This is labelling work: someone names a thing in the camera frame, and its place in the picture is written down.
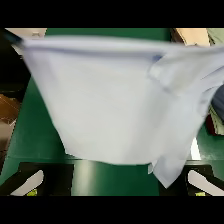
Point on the white T-shirt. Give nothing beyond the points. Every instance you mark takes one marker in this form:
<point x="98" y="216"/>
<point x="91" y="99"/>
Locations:
<point x="110" y="100"/>

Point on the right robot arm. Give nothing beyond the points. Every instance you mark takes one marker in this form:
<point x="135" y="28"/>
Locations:
<point x="204" y="182"/>

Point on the heap of clothes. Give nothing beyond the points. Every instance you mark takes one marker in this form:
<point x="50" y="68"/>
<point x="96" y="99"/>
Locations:
<point x="218" y="103"/>

